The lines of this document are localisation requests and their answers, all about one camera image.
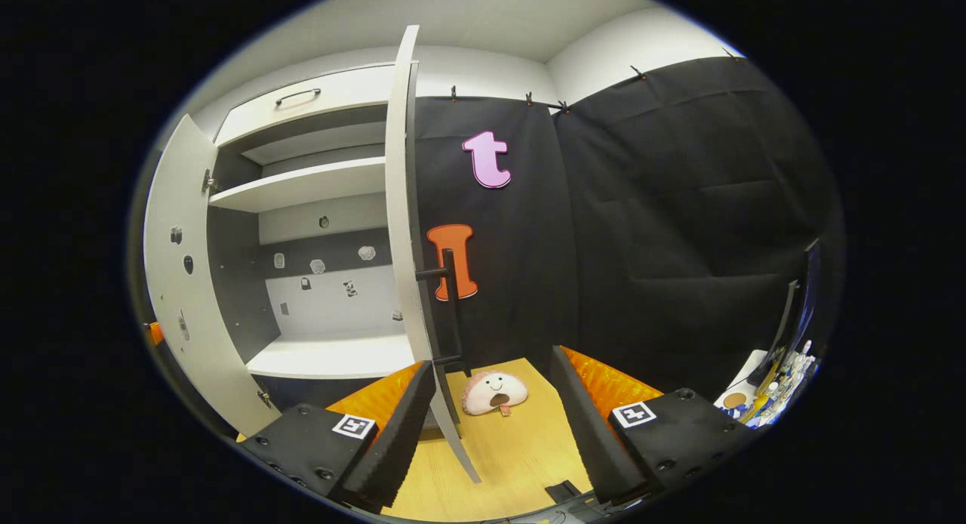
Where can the white cabinet shelf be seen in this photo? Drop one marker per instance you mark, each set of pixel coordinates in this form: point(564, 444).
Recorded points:
point(332, 354)
point(302, 186)

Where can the grey double-door shoe cabinet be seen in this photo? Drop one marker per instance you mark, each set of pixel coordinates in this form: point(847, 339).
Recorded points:
point(234, 282)

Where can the white cabinet bottom shelf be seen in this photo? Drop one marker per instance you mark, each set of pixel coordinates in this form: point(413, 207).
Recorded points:
point(332, 354)

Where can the beige cabinet drawer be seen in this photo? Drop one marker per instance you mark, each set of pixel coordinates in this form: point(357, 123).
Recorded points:
point(339, 97)

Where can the beige cabinet door camera sticker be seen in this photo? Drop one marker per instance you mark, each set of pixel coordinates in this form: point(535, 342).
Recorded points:
point(204, 343)

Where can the pink smiling plush toy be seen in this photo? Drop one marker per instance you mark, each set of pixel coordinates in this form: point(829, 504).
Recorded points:
point(483, 392)

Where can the colourful desk clutter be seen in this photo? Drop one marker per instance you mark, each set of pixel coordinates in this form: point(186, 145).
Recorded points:
point(785, 380)

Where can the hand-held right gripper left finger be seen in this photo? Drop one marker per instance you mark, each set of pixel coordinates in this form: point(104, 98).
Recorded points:
point(400, 433)

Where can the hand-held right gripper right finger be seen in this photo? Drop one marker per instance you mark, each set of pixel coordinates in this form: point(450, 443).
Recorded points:
point(589, 433)

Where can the beige cabinet door headphones sticker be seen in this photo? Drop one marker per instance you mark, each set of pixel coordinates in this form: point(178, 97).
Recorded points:
point(400, 207)

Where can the grey thin cabinet shelf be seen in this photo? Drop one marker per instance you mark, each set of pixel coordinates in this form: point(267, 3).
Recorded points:
point(317, 140)

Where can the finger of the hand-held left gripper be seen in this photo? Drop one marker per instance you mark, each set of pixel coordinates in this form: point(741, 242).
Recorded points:
point(155, 334)

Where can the white side table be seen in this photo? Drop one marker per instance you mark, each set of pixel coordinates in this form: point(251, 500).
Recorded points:
point(746, 371)

